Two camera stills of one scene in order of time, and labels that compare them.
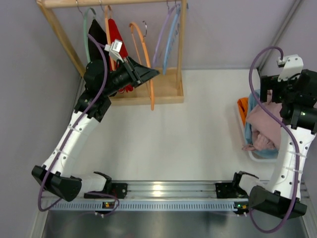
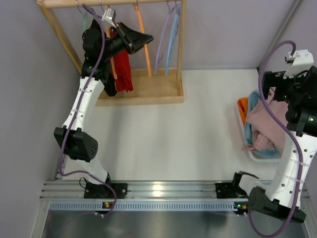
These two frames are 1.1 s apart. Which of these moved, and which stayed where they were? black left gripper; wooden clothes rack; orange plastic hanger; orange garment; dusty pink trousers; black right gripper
Moved: orange plastic hanger; black left gripper
Stayed: black right gripper; dusty pink trousers; wooden clothes rack; orange garment
